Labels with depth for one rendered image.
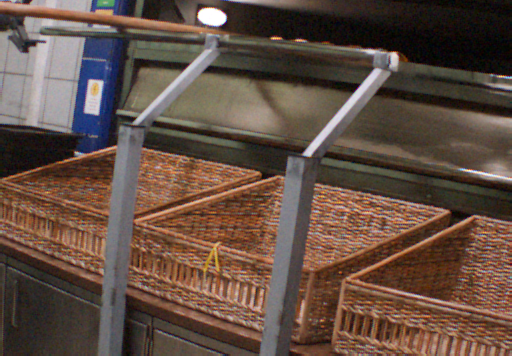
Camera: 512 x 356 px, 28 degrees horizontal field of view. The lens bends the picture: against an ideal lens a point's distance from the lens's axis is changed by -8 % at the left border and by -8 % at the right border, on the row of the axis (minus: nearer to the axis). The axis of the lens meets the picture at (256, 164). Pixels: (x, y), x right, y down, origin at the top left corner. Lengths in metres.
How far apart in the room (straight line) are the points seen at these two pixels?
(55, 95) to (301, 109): 1.05
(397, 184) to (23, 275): 0.98
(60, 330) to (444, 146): 1.03
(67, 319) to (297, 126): 0.77
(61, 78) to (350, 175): 1.22
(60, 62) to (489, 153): 1.64
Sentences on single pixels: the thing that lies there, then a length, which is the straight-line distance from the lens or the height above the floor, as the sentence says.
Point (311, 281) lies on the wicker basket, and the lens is 2.10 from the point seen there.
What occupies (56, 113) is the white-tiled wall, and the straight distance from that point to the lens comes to 3.54.
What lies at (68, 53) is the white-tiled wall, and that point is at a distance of 3.53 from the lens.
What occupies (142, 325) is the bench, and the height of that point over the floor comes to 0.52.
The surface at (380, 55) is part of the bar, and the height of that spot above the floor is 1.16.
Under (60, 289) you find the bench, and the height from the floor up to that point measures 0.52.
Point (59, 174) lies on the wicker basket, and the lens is 3.06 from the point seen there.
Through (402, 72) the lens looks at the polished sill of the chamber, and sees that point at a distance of 2.60.
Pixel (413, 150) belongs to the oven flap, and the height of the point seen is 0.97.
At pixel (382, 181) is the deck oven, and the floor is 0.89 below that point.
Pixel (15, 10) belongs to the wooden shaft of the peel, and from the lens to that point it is 2.54.
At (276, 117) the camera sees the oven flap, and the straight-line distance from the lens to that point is 2.83.
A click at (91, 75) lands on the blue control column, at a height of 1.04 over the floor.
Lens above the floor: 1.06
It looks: 4 degrees down
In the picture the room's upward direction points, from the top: 8 degrees clockwise
